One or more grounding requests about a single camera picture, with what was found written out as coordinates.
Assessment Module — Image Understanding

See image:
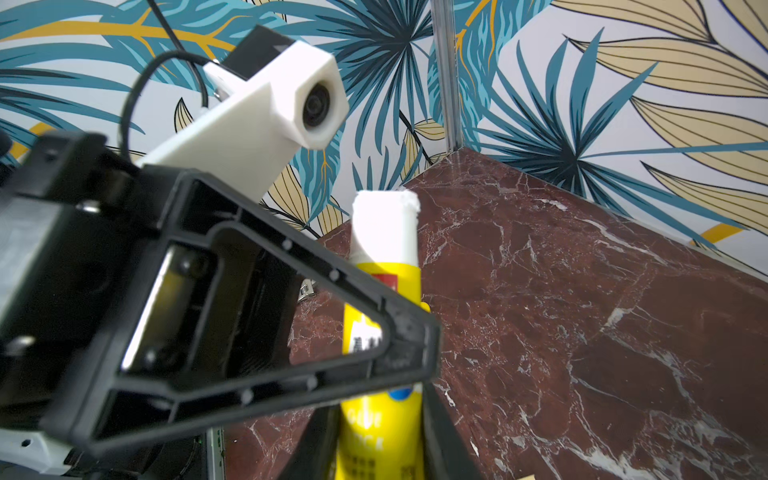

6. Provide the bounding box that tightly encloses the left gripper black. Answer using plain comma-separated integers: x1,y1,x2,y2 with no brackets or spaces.
1,131,441,456

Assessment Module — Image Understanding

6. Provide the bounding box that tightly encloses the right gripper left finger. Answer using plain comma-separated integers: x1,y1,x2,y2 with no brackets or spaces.
277,405,341,480

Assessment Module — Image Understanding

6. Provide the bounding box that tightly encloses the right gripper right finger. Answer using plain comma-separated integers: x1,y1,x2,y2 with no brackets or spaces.
422,383,482,480

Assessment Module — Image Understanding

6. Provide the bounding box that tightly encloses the yellow glue stick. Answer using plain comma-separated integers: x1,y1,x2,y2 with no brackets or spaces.
334,188,432,480

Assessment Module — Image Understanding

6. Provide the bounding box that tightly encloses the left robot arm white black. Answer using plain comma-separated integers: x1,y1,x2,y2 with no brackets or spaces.
1,131,440,479

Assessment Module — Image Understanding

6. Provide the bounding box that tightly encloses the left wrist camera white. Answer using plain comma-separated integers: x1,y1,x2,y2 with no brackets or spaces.
140,25,349,202

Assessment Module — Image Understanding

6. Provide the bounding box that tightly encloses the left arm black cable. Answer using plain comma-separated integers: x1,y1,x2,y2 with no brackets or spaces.
118,0,211,163

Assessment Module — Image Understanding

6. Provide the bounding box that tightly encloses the left aluminium corner post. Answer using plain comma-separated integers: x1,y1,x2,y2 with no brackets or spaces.
430,0,464,153

